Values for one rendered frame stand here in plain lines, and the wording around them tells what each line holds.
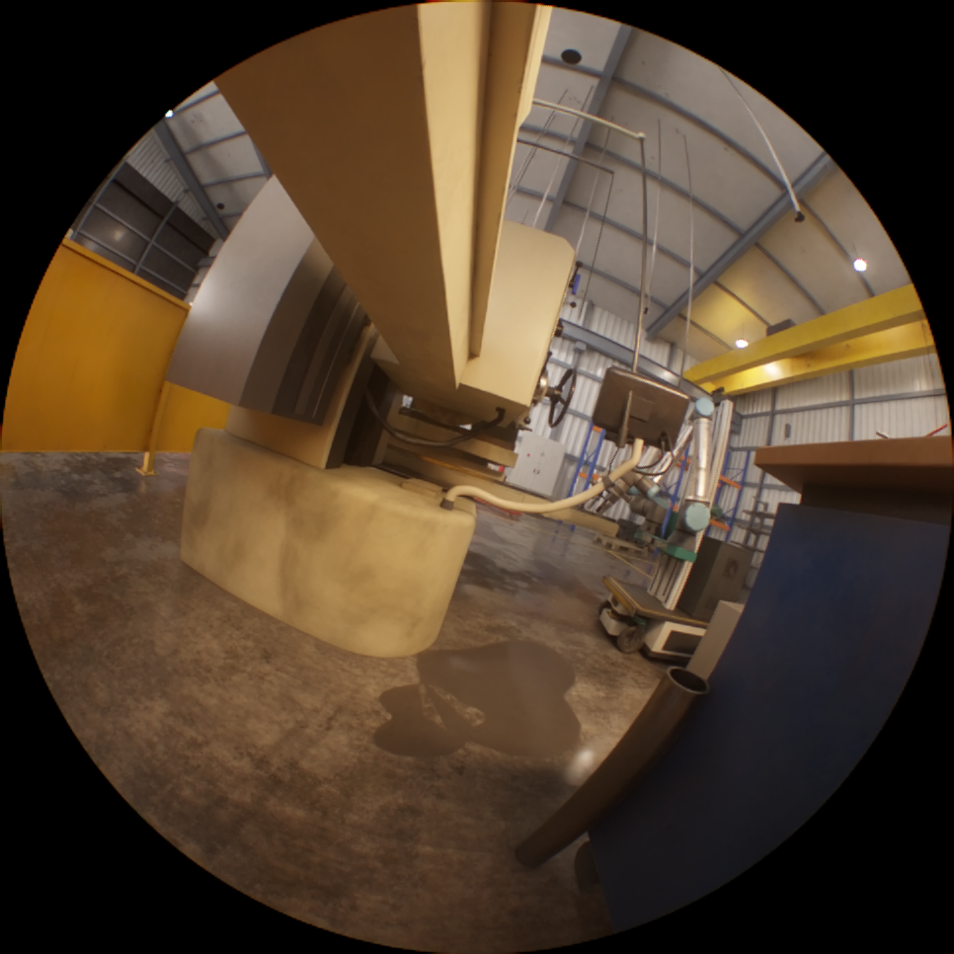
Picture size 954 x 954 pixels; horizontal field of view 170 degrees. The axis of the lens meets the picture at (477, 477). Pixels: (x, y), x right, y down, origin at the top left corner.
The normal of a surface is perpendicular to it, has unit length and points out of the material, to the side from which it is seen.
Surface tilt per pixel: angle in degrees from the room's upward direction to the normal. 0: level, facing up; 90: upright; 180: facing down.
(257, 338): 90
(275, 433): 90
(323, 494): 90
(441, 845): 0
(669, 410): 109
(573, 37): 169
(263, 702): 0
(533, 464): 90
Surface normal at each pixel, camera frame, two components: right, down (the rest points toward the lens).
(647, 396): -0.30, 0.28
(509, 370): 0.04, 0.04
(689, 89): -0.30, 0.94
